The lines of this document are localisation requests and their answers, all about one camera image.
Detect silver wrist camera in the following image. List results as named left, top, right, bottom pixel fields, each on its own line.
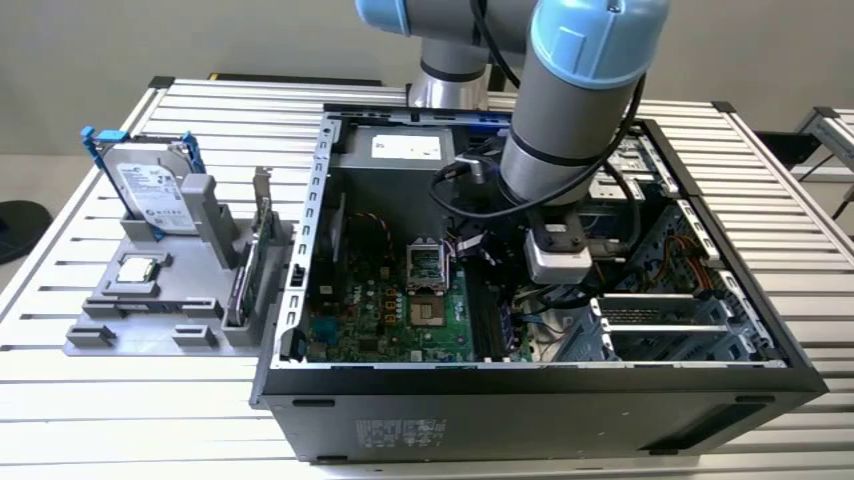
left=453, top=154, right=501, bottom=184
left=523, top=227, right=595, bottom=286

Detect black open PC case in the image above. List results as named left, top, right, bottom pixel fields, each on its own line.
left=247, top=102, right=830, bottom=464

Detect hard disk in blue carrier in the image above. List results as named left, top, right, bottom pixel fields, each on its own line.
left=79, top=127, right=208, bottom=244

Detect metal socket cover frame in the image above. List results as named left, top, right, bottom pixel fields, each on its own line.
left=405, top=238, right=447, bottom=295

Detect dark RAM stick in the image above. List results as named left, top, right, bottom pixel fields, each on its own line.
left=99, top=300, right=208, bottom=310

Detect grey metal disk bay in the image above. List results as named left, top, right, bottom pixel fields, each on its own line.
left=597, top=127, right=675, bottom=216

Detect grey power supply box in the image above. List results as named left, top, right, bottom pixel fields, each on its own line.
left=330, top=124, right=459, bottom=239

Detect silver CPU chip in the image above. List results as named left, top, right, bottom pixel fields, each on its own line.
left=116, top=258, right=162, bottom=284

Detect RAM stick with blue label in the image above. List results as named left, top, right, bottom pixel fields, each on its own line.
left=494, top=292, right=521, bottom=359

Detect silver lower drive cage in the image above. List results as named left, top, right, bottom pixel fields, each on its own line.
left=590, top=292, right=780, bottom=364

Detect red black twisted wire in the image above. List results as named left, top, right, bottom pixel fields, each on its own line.
left=345, top=211, right=397, bottom=264

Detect black RAM slot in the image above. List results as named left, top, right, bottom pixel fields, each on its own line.
left=485, top=279, right=502, bottom=362
left=465, top=264, right=487, bottom=362

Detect green motherboard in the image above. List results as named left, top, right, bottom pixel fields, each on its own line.
left=303, top=239, right=539, bottom=364

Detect orange yellow power wires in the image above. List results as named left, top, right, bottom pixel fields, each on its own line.
left=659, top=234, right=717, bottom=301

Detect grey parts rack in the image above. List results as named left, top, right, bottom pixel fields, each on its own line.
left=63, top=167, right=299, bottom=359

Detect CPU socket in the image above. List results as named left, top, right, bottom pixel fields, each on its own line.
left=407, top=294, right=453, bottom=329

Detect metal slatted side table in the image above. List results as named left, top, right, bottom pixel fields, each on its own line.
left=790, top=105, right=854, bottom=184

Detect graphics card with metal bracket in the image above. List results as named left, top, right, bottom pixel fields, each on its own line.
left=226, top=167, right=282, bottom=327

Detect black round object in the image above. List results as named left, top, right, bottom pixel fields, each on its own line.
left=0, top=199, right=54, bottom=265

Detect black cable bundle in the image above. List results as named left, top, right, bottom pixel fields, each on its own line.
left=519, top=284, right=602, bottom=314

